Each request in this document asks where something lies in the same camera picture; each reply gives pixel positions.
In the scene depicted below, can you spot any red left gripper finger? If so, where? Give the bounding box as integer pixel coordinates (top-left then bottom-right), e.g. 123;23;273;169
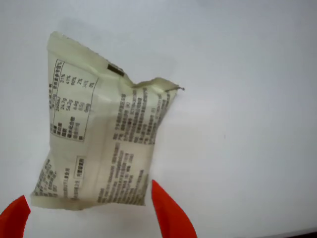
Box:
0;195;31;238

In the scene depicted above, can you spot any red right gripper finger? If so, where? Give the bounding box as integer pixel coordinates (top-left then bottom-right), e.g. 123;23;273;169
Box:
151;179;198;238

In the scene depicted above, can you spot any pale green snack packet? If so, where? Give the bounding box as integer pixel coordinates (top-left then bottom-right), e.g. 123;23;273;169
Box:
30;31;185;211

